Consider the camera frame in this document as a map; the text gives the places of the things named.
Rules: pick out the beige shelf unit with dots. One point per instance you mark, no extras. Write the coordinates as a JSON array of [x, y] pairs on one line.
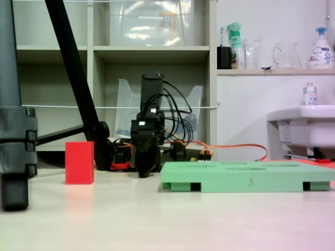
[[90, 78]]

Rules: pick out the black tripod brace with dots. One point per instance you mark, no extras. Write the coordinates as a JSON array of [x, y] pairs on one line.
[[60, 134]]

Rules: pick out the small clear sanitizer bottle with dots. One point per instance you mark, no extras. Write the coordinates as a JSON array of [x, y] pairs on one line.
[[310, 96]]

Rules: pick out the red table clamp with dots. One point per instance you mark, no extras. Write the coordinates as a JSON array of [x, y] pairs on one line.
[[121, 165]]

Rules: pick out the white wall shelf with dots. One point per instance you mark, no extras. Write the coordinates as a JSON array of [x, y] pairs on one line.
[[274, 72]]

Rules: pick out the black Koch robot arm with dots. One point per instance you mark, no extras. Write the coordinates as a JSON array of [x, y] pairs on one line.
[[151, 90]]

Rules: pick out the green white spray bottle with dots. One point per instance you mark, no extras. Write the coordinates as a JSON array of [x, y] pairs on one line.
[[236, 52]]

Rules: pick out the clear measuring cup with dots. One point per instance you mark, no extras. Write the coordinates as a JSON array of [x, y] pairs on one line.
[[252, 56]]

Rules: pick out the white blue soap pump bottle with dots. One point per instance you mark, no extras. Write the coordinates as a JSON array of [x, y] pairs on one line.
[[320, 55]]

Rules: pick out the slim black tripod leg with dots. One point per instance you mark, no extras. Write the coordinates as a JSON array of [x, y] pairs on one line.
[[76, 78]]

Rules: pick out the red square block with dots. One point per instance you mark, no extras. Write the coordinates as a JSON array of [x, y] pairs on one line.
[[79, 162]]

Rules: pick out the clear plastic storage box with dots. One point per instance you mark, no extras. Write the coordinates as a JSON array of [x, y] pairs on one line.
[[141, 26]]

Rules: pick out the white sink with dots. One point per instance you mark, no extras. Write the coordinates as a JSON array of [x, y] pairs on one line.
[[314, 125]]

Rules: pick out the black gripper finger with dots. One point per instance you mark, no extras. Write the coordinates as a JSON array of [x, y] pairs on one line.
[[144, 164], [156, 158]]

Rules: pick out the green shape sorter board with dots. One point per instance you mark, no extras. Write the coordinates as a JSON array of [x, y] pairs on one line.
[[246, 179]]

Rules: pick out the black cup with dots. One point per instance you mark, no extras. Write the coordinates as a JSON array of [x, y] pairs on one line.
[[224, 58]]

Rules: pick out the clear glass pitcher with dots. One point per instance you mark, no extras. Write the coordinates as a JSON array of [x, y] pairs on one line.
[[288, 57]]

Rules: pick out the blue white toothbrush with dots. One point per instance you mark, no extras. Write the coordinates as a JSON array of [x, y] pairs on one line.
[[222, 36]]

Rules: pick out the thick grey tripod leg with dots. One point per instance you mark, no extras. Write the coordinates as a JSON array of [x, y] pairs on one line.
[[10, 78]]

